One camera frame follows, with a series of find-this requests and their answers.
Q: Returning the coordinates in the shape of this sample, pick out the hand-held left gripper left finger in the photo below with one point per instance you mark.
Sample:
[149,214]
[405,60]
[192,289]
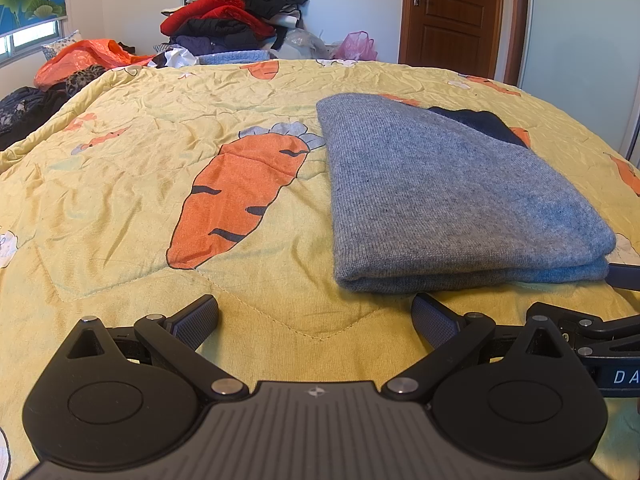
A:
[192,322]

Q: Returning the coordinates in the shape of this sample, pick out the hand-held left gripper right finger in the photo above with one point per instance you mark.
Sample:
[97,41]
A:
[434,322]

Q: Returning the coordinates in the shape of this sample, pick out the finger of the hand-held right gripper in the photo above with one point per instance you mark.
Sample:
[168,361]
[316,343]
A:
[625,277]
[600,330]

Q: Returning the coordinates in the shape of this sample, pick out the grey sweater with navy sleeves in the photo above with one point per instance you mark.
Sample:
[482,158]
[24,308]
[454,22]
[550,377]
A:
[425,200]

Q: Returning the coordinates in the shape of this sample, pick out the pile of clothes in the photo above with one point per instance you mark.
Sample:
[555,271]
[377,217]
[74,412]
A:
[215,15]

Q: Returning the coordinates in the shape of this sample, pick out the yellow carrot print quilt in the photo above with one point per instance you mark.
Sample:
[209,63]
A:
[125,185]

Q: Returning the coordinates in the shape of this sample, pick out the white flower-print wardrobe door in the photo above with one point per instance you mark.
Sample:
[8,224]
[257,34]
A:
[575,35]

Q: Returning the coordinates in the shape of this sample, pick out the white crumpled cloth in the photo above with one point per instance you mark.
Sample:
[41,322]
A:
[175,57]

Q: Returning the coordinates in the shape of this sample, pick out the leopard print cloth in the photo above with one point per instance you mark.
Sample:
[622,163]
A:
[82,80]

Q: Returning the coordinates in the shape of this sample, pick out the dark floral cloth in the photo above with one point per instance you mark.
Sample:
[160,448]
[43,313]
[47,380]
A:
[25,115]

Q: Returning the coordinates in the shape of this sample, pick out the light blue folded towel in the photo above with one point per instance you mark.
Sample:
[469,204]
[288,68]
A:
[235,57]

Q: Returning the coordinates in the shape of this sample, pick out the pink plastic bag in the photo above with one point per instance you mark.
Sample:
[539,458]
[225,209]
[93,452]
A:
[357,47]

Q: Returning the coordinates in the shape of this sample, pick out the orange plastic bag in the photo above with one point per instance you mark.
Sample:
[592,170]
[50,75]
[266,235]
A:
[75,57]

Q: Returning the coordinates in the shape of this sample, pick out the clear plastic bag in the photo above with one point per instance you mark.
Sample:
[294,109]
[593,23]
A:
[305,42]

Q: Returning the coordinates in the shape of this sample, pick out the brown wooden door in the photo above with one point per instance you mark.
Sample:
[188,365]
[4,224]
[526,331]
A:
[450,20]

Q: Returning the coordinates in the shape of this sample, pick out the white floral pillow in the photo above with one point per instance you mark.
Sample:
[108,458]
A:
[62,45]

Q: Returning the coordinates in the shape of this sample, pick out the window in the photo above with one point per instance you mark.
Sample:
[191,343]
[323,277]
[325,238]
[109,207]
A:
[25,40]

